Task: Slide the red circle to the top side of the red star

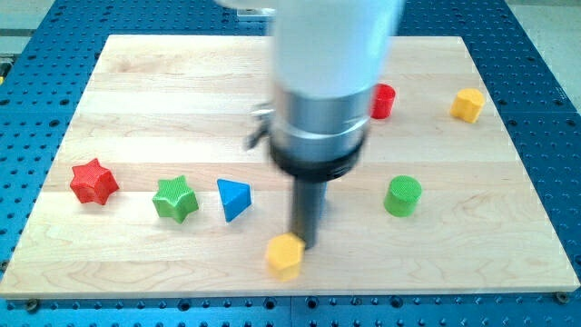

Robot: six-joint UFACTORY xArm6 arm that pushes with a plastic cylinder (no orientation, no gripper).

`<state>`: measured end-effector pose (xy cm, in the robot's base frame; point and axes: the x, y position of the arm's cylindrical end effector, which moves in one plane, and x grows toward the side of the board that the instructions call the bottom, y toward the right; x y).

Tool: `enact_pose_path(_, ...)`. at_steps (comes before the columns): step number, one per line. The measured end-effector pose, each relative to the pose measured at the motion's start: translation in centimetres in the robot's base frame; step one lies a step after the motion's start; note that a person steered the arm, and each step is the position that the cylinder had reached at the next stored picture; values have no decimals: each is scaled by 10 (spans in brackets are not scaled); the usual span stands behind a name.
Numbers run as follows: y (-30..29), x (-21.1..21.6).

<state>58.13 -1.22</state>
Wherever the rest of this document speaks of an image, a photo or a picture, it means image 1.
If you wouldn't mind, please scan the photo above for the green star block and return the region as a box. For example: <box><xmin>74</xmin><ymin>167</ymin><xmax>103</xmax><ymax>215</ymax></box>
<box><xmin>152</xmin><ymin>175</ymin><xmax>199</xmax><ymax>223</ymax></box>

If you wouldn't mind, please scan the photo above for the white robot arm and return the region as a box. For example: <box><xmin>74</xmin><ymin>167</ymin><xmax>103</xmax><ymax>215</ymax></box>
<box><xmin>217</xmin><ymin>0</ymin><xmax>405</xmax><ymax>248</ymax></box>

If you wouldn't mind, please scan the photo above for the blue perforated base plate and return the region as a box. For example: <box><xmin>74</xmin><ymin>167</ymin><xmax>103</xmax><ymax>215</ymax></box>
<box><xmin>1</xmin><ymin>0</ymin><xmax>580</xmax><ymax>326</ymax></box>

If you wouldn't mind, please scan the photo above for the yellow hexagon block far right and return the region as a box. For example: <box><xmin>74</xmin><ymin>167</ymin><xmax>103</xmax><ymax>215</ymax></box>
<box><xmin>449</xmin><ymin>88</ymin><xmax>486</xmax><ymax>124</ymax></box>

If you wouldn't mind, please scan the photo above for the blue triangle block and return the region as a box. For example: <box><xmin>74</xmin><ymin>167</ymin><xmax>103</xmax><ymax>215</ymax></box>
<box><xmin>217</xmin><ymin>179</ymin><xmax>251</xmax><ymax>223</ymax></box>

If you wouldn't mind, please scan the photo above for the yellow hexagon block near rod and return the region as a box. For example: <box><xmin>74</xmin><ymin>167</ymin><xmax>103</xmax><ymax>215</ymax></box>
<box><xmin>265</xmin><ymin>233</ymin><xmax>305</xmax><ymax>282</ymax></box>

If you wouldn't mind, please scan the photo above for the wooden board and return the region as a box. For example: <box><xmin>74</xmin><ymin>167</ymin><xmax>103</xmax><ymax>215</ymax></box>
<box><xmin>1</xmin><ymin>35</ymin><xmax>579</xmax><ymax>299</ymax></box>

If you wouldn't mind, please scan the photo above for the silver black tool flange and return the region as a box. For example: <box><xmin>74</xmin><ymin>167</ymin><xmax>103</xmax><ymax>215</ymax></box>
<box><xmin>244</xmin><ymin>84</ymin><xmax>373</xmax><ymax>183</ymax></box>

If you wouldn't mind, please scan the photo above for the red cylinder block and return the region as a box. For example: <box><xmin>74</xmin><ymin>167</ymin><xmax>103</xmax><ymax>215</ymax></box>
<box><xmin>371</xmin><ymin>84</ymin><xmax>396</xmax><ymax>119</ymax></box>

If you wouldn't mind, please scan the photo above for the red star block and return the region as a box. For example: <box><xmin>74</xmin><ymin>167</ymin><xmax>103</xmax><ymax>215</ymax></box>
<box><xmin>70</xmin><ymin>158</ymin><xmax>120</xmax><ymax>205</ymax></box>

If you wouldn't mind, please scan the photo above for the green cylinder block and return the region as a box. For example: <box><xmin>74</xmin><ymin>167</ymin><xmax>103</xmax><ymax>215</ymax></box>
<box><xmin>383</xmin><ymin>175</ymin><xmax>422</xmax><ymax>217</ymax></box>

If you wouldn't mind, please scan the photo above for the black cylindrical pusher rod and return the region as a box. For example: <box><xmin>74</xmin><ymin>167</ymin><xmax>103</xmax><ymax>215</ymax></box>
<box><xmin>290</xmin><ymin>179</ymin><xmax>327</xmax><ymax>249</ymax></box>

